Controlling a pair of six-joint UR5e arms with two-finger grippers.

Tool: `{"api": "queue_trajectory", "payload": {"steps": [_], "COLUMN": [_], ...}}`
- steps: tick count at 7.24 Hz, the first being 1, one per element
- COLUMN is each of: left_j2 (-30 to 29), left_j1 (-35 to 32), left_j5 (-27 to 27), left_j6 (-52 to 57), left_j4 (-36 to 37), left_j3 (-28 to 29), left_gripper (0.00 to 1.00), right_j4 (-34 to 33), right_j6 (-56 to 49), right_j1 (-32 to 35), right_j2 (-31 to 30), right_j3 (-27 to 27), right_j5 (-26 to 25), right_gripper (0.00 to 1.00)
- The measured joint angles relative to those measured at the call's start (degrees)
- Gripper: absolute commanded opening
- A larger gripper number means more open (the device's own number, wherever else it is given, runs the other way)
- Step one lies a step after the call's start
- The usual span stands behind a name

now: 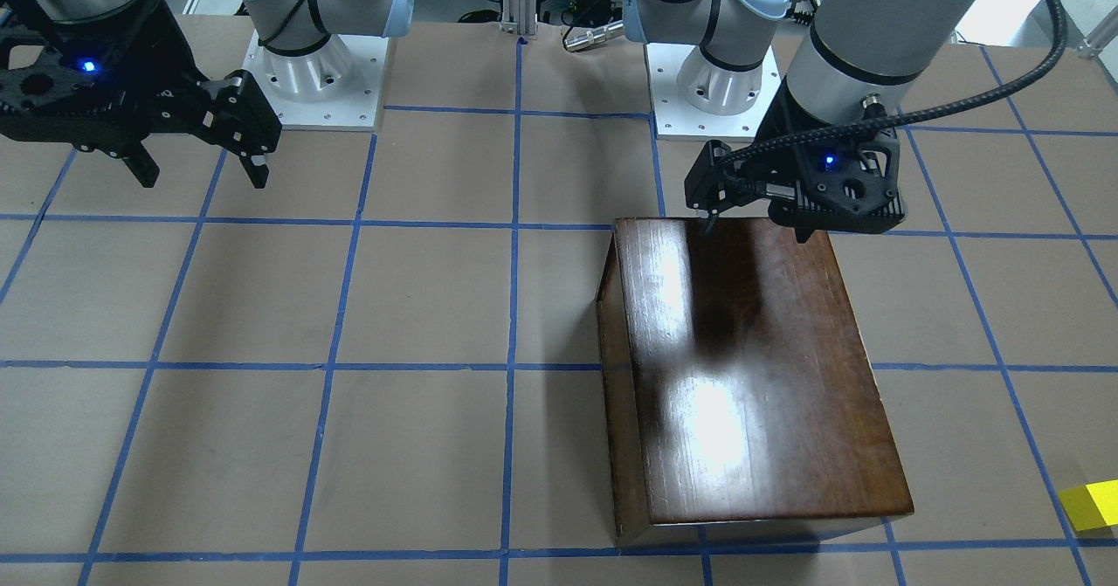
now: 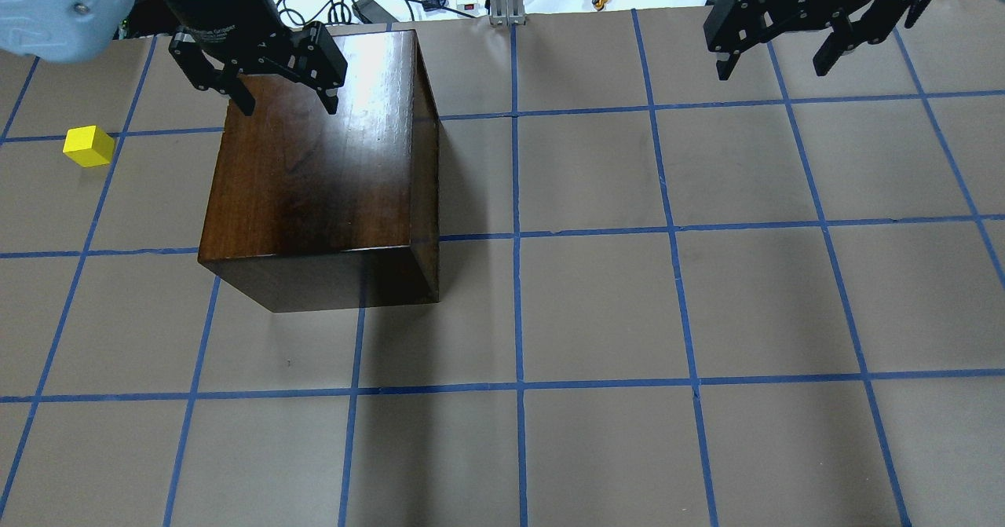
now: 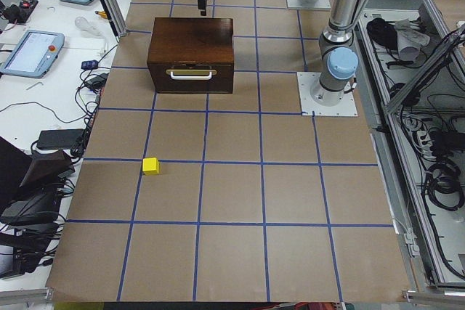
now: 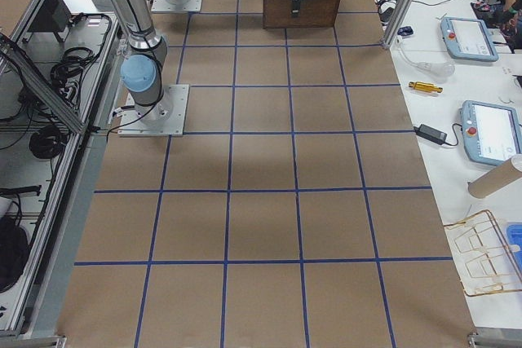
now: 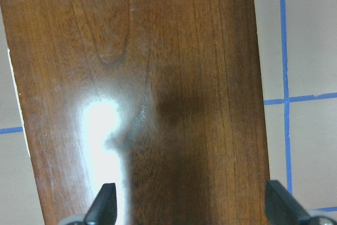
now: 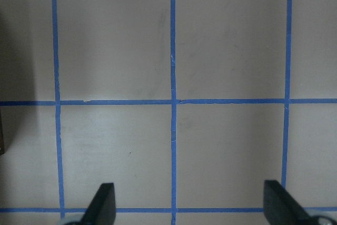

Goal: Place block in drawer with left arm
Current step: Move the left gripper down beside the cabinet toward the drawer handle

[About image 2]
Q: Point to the white switch with red button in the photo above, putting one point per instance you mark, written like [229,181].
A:
[469,7]

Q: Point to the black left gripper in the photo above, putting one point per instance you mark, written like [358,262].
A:
[222,13]

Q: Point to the dark wooden drawer cabinet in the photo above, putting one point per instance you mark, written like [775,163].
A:
[310,211]

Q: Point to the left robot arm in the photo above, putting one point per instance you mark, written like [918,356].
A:
[67,31]

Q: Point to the black power adapter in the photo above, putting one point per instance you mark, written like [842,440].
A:
[371,12]

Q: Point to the yellow cube block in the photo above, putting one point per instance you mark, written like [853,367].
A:
[89,146]

